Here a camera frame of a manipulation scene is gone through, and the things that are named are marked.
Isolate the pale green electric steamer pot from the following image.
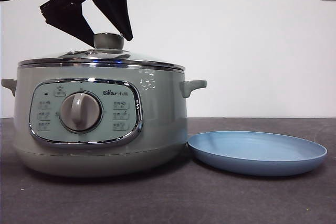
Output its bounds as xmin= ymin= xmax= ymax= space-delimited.
xmin=1 ymin=61 xmax=208 ymax=178

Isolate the grey round control dial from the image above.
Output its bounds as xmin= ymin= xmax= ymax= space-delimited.
xmin=59 ymin=91 xmax=102 ymax=132

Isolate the blue round plate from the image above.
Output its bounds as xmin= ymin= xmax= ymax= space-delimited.
xmin=187 ymin=130 xmax=328 ymax=177

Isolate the glass lid with green knob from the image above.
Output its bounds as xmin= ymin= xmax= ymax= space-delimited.
xmin=18 ymin=32 xmax=186 ymax=71

